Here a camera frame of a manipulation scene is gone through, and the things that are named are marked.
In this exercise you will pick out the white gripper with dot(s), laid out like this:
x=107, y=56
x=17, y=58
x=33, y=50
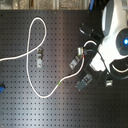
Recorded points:
x=97, y=64

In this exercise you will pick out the black clamp on board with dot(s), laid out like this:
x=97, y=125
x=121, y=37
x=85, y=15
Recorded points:
x=90, y=32

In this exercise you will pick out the blue object at edge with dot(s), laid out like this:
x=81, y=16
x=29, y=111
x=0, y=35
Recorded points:
x=1, y=88

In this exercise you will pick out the black perforated breadboard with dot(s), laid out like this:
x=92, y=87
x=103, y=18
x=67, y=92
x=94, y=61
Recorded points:
x=45, y=97

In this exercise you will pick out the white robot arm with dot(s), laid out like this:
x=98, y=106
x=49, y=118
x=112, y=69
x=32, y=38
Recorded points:
x=114, y=43

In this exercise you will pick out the metal cable clip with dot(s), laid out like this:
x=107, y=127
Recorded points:
x=39, y=56

